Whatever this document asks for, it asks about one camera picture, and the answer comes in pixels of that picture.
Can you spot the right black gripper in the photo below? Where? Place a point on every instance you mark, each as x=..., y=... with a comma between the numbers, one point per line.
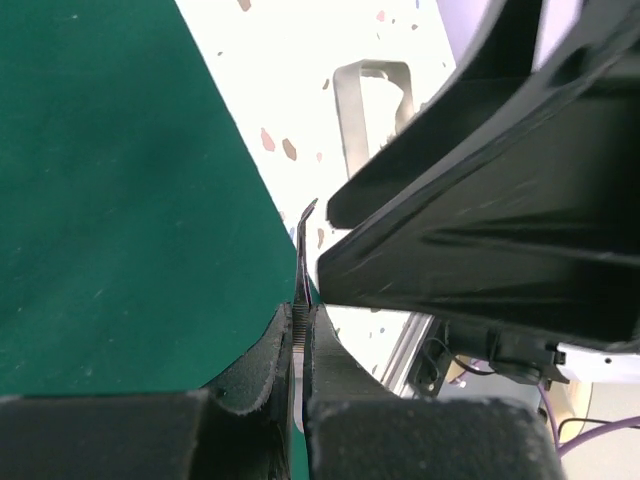
x=527, y=214

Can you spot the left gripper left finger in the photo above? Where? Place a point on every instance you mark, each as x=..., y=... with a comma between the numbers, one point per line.
x=236, y=426

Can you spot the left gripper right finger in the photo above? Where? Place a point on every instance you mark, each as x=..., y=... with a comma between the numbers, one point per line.
x=356, y=429

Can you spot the curved steel tweezers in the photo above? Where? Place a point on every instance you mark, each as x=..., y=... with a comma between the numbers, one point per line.
x=301, y=306

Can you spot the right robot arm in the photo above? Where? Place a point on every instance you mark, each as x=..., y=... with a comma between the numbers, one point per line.
x=504, y=42

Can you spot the green surgical cloth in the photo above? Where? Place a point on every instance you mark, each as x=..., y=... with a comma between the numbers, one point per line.
x=140, y=250

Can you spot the metal instrument tray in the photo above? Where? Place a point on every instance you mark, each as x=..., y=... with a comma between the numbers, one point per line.
x=374, y=102

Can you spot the aluminium rail frame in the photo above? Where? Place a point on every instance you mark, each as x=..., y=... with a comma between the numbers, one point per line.
x=404, y=353

